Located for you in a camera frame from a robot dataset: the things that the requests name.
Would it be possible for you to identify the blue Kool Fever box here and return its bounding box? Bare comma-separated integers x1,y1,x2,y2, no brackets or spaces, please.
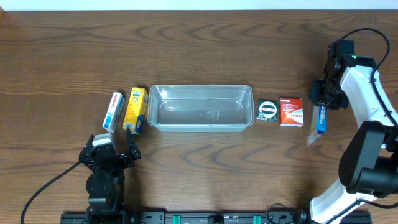
307,105,328,146

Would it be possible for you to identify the red white medicine box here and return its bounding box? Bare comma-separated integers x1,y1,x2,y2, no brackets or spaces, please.
279,97,304,127

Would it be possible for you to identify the green round-logo small box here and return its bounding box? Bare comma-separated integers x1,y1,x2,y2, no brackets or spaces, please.
257,99,279,122

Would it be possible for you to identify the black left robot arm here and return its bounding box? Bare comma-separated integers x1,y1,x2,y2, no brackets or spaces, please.
79,128,141,223

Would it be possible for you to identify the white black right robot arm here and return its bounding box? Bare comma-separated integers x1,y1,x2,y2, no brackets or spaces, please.
300,39,397,223

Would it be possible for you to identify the clear plastic container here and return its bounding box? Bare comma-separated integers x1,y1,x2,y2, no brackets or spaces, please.
147,85,254,132

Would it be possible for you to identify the white blue toothpaste box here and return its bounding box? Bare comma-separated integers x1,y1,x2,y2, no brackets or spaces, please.
103,92,125,133

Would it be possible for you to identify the yellow Woods box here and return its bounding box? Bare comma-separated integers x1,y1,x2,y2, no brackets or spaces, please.
122,87,149,134

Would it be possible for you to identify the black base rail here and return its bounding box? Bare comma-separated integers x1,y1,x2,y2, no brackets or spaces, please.
60,203,373,224

